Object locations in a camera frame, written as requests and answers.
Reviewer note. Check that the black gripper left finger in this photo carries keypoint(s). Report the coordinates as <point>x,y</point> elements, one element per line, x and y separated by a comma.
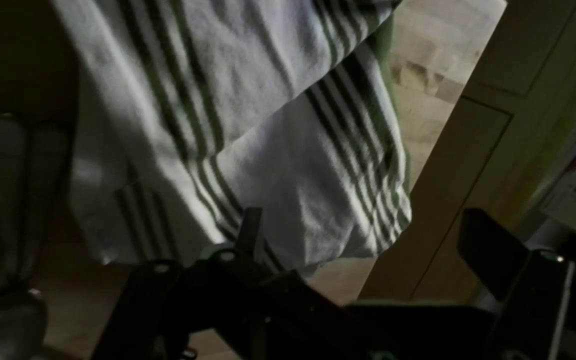
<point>249,287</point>

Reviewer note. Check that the white green striped towel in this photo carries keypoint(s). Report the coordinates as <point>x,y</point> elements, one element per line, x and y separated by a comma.
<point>254,121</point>

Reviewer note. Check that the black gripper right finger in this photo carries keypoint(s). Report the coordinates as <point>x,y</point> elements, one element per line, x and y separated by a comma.
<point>520,287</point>

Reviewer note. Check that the beige cabinet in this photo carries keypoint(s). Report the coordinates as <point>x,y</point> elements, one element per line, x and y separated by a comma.
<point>501,121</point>

